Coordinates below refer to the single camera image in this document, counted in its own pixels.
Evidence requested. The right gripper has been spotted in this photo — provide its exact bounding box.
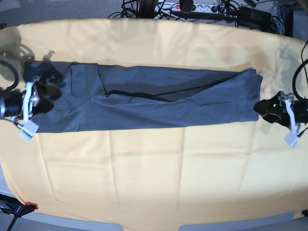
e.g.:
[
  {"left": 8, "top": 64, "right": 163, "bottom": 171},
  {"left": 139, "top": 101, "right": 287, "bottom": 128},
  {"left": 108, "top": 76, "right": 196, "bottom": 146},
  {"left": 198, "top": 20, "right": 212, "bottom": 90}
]
[{"left": 22, "top": 80, "right": 62, "bottom": 118}]

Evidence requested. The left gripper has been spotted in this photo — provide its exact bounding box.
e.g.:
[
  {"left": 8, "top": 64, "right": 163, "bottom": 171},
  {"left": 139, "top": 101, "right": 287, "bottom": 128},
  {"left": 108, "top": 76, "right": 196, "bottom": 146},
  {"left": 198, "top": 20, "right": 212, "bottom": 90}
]
[{"left": 254, "top": 91, "right": 300, "bottom": 131}]

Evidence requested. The grey-blue T-shirt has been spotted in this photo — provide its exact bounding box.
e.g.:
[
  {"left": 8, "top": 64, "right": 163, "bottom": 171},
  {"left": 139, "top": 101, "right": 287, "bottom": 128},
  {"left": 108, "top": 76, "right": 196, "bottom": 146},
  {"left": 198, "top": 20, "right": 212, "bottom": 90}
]
[{"left": 23, "top": 61, "right": 262, "bottom": 133}]

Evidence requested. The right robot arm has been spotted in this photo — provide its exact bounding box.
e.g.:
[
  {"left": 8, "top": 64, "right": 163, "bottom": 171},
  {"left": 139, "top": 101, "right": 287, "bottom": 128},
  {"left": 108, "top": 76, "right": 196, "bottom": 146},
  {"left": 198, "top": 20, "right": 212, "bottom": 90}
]
[{"left": 0, "top": 61, "right": 65, "bottom": 119}]

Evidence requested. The black power adapter box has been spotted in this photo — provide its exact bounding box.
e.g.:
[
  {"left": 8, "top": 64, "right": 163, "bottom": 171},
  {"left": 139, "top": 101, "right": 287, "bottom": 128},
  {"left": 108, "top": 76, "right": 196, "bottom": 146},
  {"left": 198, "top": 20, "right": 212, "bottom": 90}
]
[{"left": 238, "top": 7, "right": 271, "bottom": 25}]

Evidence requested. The black clamp at right edge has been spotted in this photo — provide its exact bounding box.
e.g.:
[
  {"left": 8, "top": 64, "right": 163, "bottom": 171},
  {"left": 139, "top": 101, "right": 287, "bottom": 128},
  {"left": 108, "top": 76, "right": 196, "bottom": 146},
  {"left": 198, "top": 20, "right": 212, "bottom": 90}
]
[{"left": 301, "top": 209, "right": 308, "bottom": 218}]

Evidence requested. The yellow table cloth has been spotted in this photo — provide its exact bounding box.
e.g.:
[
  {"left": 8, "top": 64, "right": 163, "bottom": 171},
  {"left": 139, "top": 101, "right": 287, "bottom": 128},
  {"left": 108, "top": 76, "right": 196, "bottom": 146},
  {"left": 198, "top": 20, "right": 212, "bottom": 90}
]
[{"left": 0, "top": 19, "right": 308, "bottom": 231}]

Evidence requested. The white power strip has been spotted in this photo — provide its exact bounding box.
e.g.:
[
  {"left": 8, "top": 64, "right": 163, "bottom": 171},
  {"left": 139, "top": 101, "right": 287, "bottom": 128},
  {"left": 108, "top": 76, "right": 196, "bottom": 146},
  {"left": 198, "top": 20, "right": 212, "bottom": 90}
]
[{"left": 155, "top": 0, "right": 228, "bottom": 15}]

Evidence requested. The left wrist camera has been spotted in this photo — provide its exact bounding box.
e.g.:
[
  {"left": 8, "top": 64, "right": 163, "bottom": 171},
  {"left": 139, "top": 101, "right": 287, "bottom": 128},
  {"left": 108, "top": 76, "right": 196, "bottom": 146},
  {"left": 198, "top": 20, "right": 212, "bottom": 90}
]
[{"left": 284, "top": 132, "right": 299, "bottom": 149}]

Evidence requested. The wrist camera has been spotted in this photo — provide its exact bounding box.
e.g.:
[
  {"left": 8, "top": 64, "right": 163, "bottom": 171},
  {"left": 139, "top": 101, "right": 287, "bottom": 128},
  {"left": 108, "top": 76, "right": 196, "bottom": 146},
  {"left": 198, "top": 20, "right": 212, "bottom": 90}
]
[
  {"left": 284, "top": 132, "right": 299, "bottom": 149},
  {"left": 19, "top": 120, "right": 39, "bottom": 142}
]

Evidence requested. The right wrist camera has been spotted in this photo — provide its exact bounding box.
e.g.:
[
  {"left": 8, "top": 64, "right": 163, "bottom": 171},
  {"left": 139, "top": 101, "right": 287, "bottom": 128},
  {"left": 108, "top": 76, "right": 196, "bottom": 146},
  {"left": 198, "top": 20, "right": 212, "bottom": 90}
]
[{"left": 19, "top": 120, "right": 39, "bottom": 142}]

